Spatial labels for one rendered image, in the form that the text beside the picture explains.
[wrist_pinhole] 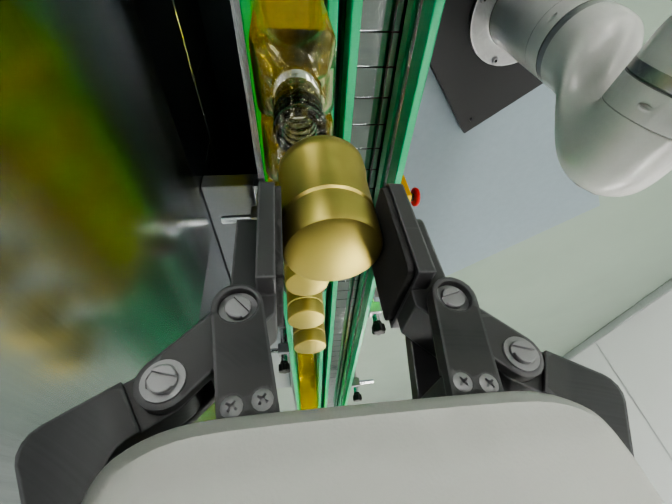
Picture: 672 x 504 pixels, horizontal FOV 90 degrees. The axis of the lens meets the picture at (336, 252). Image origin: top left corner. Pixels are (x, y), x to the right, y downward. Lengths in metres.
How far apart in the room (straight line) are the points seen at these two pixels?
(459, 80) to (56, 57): 0.73
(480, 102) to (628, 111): 0.42
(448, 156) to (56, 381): 0.92
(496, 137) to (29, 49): 0.93
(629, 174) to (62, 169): 0.55
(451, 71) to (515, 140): 0.31
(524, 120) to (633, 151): 0.51
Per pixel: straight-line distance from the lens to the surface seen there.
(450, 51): 0.82
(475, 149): 1.01
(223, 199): 0.58
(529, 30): 0.70
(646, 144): 0.54
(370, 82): 0.48
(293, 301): 0.31
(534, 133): 1.07
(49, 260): 0.20
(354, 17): 0.36
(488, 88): 0.89
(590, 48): 0.62
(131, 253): 0.27
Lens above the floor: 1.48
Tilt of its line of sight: 39 degrees down
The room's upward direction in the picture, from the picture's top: 171 degrees clockwise
